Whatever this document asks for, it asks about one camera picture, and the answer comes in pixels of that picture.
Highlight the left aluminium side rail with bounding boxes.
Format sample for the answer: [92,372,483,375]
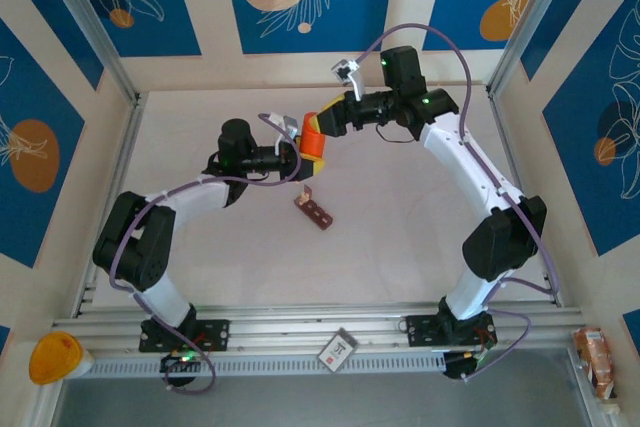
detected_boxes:
[72,90,150,319]

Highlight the brown snack packet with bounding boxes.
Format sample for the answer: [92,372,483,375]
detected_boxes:
[572,327,617,401]

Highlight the left black controller board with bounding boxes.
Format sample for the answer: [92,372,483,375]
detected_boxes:
[159,351,204,373]

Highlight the right aluminium corner post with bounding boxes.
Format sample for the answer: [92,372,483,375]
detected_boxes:
[487,0,572,98]

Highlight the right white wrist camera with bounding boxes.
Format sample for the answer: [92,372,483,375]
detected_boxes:
[332,59,369,101]

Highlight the black controller board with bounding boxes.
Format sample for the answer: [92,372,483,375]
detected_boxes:
[159,351,204,373]
[443,350,489,381]

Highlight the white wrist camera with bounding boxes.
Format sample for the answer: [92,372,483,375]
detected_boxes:
[332,59,369,101]
[267,113,301,143]

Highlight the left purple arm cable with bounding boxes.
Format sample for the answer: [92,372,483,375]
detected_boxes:
[109,113,301,395]

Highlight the left aluminium corner post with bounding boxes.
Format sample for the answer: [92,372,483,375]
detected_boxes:
[37,0,142,104]

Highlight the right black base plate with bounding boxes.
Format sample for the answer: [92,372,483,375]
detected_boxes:
[405,314,497,348]

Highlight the aluminium corner post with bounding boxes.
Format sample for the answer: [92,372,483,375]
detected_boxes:
[37,0,142,104]
[487,0,572,98]

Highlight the dark red pill organizer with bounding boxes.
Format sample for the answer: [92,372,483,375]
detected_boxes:
[293,185,335,231]

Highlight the white slotted cable duct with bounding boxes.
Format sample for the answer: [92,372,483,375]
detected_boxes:
[82,351,446,379]

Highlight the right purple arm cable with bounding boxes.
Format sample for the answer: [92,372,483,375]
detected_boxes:
[357,22,561,383]

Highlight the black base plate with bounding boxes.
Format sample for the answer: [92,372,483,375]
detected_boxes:
[405,314,497,348]
[138,319,232,353]

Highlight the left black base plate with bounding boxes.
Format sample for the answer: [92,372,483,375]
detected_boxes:
[138,319,232,353]

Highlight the orange dome lamp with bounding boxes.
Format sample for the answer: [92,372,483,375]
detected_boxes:
[28,332,95,387]

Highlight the white card with red mark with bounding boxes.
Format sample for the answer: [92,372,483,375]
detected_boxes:
[318,327,360,373]

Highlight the right black controller board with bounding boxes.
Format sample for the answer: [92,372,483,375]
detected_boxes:
[443,350,489,381]

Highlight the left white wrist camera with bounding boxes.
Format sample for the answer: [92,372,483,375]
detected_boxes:
[267,113,301,143]

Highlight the right aluminium side rail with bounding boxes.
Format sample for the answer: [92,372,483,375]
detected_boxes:
[487,89,564,308]

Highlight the aluminium side rail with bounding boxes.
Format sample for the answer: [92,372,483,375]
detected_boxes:
[72,90,150,319]
[487,89,564,308]

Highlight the orange pill bottle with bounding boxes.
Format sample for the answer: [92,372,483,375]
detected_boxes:
[299,114,329,161]

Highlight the aluminium cross rails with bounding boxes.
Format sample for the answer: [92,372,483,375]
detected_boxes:
[52,301,586,354]

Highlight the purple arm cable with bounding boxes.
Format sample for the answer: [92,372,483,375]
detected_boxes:
[109,113,301,395]
[357,22,561,383]

